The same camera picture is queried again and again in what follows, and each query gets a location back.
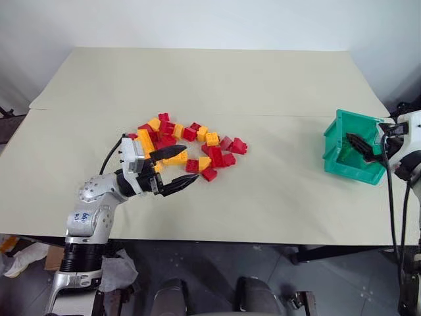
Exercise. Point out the dark red toy block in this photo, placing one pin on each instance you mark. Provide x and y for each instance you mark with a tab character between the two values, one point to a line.
225	142

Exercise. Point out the brown cardboard box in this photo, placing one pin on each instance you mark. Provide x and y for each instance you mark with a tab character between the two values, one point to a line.
54	256

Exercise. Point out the black stand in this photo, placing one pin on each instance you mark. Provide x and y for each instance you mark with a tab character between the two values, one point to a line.
6	112

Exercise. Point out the black equipment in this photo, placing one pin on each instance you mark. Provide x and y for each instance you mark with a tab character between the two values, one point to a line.
406	108

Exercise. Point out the teal plastic bin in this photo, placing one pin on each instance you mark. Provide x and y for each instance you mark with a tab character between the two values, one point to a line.
348	172

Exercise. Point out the orange object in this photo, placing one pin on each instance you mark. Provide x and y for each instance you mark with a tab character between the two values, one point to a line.
8	243

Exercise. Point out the green toy block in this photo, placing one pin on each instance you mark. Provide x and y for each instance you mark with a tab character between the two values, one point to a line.
345	153

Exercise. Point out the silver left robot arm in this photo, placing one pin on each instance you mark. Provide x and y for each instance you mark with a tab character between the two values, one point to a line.
95	194

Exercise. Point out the metal bracket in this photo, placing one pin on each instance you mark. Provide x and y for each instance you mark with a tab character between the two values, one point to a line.
302	303

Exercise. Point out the crumpled white plastic sheet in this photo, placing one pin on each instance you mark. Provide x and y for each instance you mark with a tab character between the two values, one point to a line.
118	270

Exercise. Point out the white plastic bag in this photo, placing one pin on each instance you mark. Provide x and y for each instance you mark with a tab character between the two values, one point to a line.
23	256

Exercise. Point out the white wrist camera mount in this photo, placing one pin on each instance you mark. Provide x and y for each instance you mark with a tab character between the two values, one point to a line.
412	131
130	149

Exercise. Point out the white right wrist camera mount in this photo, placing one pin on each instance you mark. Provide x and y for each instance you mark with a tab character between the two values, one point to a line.
412	131

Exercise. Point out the long yellow toy block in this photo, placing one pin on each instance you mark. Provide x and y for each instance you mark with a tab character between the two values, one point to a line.
144	140

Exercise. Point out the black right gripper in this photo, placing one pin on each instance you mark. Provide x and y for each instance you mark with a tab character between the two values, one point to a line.
393	130

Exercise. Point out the dark rounded shape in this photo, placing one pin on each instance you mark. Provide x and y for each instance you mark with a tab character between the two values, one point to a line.
258	296
171	296

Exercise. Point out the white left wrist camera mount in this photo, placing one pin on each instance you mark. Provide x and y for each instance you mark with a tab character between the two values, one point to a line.
130	149

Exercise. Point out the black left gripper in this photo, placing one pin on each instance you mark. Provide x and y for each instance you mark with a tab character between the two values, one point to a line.
146	179

